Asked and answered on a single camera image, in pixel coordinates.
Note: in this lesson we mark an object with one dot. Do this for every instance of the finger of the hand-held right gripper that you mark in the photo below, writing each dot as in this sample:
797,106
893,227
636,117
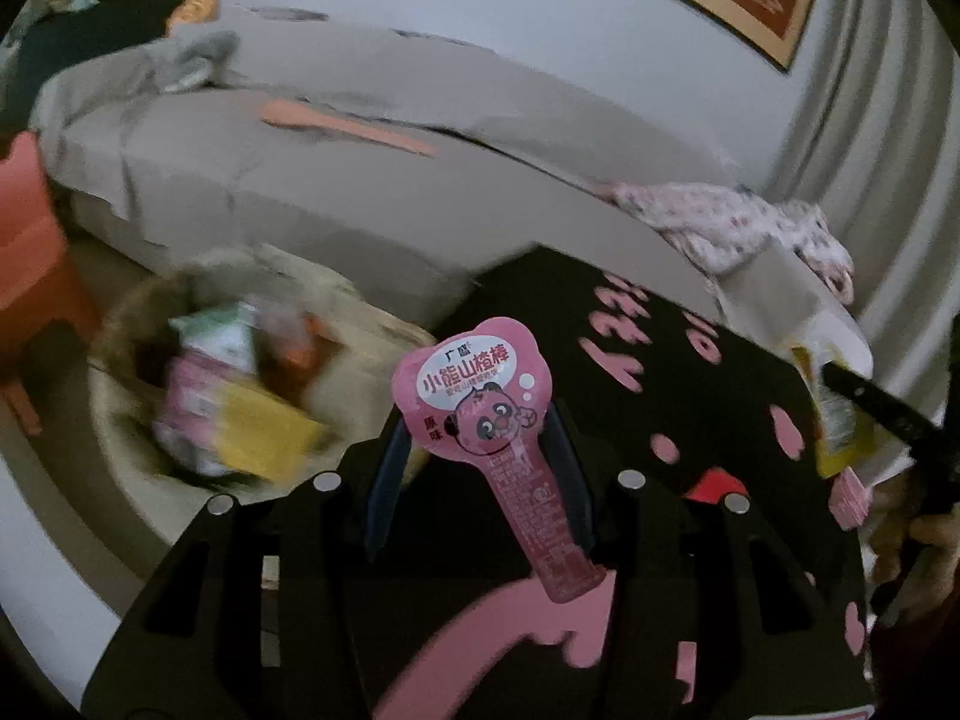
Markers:
877,405

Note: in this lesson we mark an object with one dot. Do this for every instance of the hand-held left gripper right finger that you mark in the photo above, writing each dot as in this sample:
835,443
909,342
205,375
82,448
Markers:
675,577

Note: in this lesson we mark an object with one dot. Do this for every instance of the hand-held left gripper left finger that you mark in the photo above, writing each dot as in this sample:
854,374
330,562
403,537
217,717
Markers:
300,577

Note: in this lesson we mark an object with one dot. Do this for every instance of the yellow snack packet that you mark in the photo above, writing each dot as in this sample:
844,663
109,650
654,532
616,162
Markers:
836,427

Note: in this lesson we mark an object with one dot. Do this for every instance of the pink cartoon snack packet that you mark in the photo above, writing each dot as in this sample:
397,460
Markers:
199,412

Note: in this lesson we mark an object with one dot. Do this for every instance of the orange snack wrapper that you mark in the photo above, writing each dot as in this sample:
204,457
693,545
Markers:
296,349

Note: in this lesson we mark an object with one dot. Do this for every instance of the pink lollipop wrapper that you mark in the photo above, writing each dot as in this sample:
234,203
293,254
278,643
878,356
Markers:
480,397

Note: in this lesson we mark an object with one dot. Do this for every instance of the white green snack packet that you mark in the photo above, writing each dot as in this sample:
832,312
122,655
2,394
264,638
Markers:
217,334

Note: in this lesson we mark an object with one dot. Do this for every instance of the person's right hand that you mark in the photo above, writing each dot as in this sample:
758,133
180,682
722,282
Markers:
937,562

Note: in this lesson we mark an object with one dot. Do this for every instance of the small pink plastic basket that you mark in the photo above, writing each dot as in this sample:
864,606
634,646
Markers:
847,499

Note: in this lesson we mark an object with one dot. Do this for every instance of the yellow flat packet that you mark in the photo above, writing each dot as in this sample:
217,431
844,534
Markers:
270,431

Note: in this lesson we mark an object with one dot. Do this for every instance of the black pink printed tablecloth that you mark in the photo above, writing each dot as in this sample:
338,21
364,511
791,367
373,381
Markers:
660,360

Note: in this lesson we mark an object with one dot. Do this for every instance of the pink floral blanket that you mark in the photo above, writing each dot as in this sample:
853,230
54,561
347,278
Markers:
720,225

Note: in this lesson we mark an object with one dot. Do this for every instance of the grey curtain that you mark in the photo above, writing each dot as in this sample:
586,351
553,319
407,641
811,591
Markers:
885,127

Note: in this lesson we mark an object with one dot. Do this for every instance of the grey covered sofa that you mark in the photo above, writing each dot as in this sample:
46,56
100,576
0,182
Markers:
420,187

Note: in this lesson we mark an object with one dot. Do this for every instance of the orange child chair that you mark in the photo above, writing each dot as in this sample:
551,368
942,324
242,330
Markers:
30,240

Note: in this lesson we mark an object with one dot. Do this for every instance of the grey plush toy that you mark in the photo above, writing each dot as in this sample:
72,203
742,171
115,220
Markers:
195,60

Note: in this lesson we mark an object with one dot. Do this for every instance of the yellow plush toy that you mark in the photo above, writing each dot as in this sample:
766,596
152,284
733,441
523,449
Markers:
193,11

